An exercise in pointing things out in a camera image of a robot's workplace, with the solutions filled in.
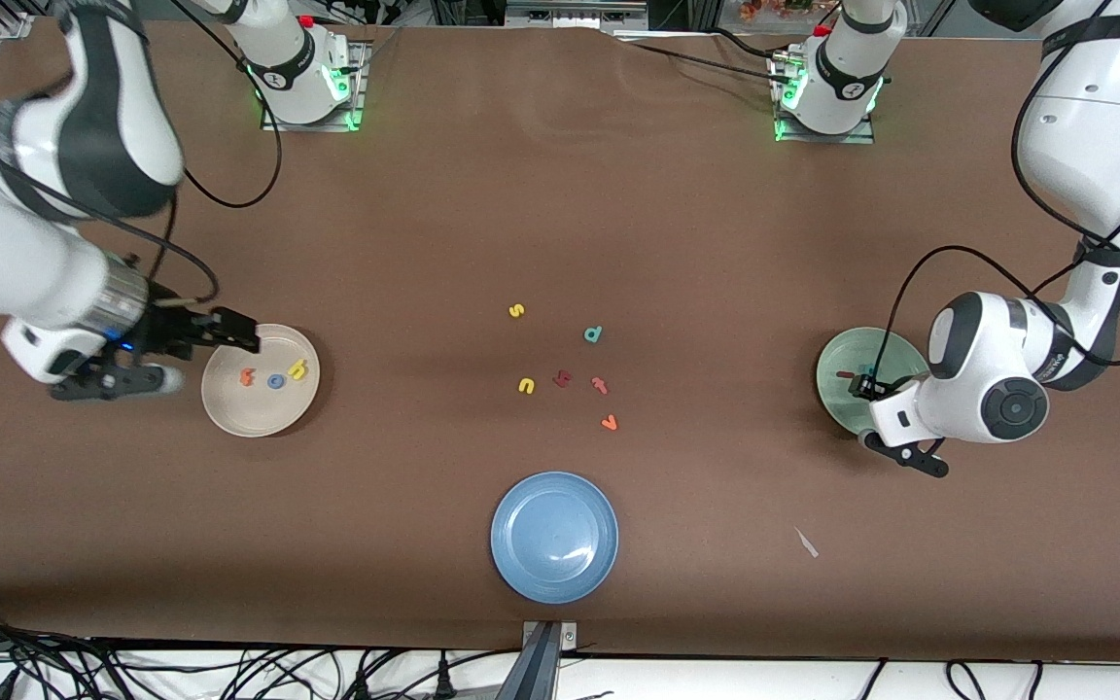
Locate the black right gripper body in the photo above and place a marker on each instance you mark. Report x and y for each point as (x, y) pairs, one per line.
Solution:
(171, 329)

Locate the yellow foam letter h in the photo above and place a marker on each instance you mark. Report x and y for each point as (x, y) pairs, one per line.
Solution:
(297, 369)

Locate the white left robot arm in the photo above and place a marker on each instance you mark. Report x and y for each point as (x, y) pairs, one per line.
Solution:
(997, 389)

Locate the pale green round plate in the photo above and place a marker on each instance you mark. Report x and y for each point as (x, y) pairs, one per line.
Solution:
(837, 399)

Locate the beige round plate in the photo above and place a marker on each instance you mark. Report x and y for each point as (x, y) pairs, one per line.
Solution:
(259, 413)

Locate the white paper scrap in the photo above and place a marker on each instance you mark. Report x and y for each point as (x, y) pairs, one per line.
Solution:
(806, 542)

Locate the salmon foam letter f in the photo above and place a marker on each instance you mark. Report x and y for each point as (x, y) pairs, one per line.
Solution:
(600, 385)

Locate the teal foam letter d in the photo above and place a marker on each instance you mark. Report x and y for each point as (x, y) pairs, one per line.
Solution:
(591, 336)

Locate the dark red foam letter t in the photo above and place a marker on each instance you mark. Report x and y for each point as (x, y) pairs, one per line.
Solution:
(563, 379)

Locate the blue round plate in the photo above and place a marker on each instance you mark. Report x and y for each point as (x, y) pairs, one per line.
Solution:
(554, 538)

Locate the brown table cover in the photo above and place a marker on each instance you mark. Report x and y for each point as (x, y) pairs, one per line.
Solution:
(560, 194)

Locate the orange decoration cluster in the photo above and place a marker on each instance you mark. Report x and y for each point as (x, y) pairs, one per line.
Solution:
(774, 8)

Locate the grey power strip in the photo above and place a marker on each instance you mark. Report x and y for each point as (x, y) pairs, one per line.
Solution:
(575, 14)

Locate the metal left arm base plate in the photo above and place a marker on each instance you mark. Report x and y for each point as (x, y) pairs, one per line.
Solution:
(866, 136)

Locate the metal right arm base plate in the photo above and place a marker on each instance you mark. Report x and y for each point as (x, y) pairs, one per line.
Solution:
(356, 102)

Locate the grey metal camera bracket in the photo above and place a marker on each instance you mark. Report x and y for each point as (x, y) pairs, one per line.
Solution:
(545, 661)

